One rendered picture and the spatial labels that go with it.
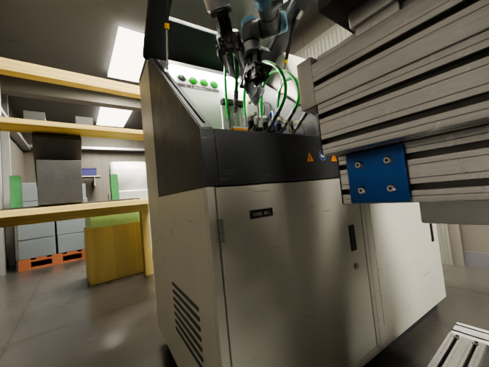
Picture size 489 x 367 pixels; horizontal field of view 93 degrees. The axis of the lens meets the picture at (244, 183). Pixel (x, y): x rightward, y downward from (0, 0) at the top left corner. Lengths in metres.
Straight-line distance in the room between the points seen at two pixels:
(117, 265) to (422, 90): 2.90
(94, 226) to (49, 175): 0.86
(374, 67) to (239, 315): 0.63
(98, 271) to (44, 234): 1.81
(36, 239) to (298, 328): 4.18
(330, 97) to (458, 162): 0.20
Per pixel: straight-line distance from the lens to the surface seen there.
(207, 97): 1.33
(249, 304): 0.72
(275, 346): 0.83
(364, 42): 0.43
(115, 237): 2.93
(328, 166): 0.93
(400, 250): 1.35
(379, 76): 0.40
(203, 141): 0.63
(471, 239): 2.67
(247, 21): 1.16
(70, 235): 4.59
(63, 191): 2.24
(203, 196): 0.63
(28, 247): 4.64
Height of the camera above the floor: 0.76
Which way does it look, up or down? 3 degrees up
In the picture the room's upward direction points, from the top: 6 degrees counter-clockwise
